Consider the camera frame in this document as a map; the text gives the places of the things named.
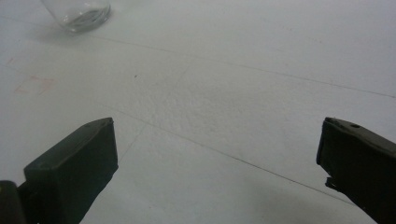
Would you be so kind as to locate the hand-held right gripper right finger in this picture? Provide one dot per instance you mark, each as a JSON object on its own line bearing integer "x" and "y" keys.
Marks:
{"x": 361, "y": 161}

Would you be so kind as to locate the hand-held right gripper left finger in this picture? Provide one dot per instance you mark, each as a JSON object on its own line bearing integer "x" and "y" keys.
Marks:
{"x": 74, "y": 168}

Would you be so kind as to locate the clear glass jar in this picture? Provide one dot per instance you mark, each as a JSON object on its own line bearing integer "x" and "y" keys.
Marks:
{"x": 80, "y": 14}

